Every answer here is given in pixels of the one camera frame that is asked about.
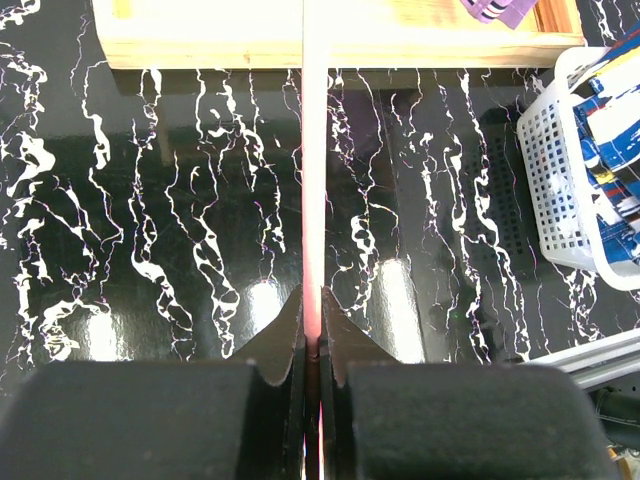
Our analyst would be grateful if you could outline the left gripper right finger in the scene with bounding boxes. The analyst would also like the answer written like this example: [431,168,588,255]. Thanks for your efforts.
[320,289,618,479]

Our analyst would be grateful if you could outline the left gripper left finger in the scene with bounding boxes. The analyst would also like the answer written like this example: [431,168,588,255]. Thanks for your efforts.
[1,290,305,479]

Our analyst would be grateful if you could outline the blue patterned trousers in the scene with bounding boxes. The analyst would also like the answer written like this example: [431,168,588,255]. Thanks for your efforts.
[571,32,639,264]

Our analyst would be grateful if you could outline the purple trousers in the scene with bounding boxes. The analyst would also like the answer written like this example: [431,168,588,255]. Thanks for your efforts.
[460,0,537,29]

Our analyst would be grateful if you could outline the white plastic basket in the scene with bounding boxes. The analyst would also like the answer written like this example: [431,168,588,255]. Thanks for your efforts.
[517,47,639,291]

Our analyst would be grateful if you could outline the wooden clothes rack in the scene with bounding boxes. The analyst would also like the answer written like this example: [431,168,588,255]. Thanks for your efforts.
[91,1,585,70]

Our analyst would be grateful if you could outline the aluminium mounting rail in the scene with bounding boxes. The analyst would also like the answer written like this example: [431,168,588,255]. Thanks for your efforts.
[527,329,639,389]

